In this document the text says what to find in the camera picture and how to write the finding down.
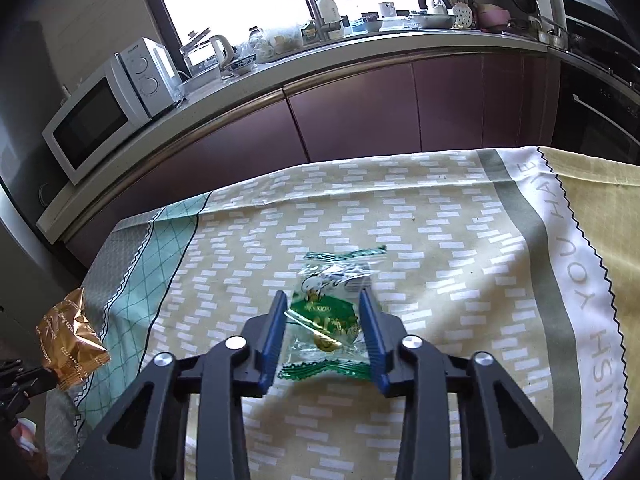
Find grey refrigerator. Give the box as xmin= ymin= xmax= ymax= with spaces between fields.
xmin=0 ymin=175 xmax=87 ymax=306

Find black built-in oven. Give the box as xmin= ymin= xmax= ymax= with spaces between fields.
xmin=555 ymin=0 xmax=640 ymax=166

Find metal stove pot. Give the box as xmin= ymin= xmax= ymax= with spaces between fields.
xmin=530 ymin=15 xmax=571 ymax=44

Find white microwave oven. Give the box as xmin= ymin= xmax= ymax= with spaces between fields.
xmin=41 ymin=36 xmax=183 ymax=186

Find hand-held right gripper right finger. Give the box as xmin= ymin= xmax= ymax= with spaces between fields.
xmin=357 ymin=287 xmax=583 ymax=480

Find pink cooking pot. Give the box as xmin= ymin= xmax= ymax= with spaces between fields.
xmin=477 ymin=4 xmax=512 ymax=31

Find glass teapot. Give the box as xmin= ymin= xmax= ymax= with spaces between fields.
xmin=180 ymin=30 xmax=221 ymax=79

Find blue and white bowl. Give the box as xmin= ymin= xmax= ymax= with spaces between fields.
xmin=227 ymin=52 xmax=258 ymax=77

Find clear plastic bags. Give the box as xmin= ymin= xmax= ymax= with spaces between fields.
xmin=235 ymin=22 xmax=306 ymax=61

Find purple kitchen cabinet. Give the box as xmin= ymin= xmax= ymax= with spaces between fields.
xmin=65 ymin=50 xmax=558 ymax=267

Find gold snack wrapper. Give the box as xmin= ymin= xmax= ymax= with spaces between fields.
xmin=35 ymin=287 xmax=112 ymax=391

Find patterned tablecloth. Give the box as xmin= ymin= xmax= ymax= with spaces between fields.
xmin=45 ymin=146 xmax=640 ymax=480

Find metal kitchen faucet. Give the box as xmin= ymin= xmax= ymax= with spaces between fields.
xmin=274 ymin=0 xmax=346 ymax=41

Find large white bowl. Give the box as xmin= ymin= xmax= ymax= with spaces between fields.
xmin=410 ymin=12 xmax=457 ymax=30

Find white electric kettle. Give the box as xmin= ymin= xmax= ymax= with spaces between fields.
xmin=207 ymin=34 xmax=235 ymax=72

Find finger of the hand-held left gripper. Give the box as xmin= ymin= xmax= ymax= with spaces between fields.
xmin=0 ymin=357 xmax=61 ymax=412

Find white soap bottle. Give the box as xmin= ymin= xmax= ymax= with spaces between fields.
xmin=317 ymin=0 xmax=341 ymax=26

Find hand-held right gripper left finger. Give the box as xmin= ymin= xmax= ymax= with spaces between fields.
xmin=62 ymin=290 xmax=291 ymax=480

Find green snack wrapper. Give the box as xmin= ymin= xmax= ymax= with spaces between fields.
xmin=277 ymin=245 xmax=389 ymax=382

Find white kitchen countertop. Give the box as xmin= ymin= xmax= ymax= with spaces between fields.
xmin=36 ymin=27 xmax=551 ymax=233

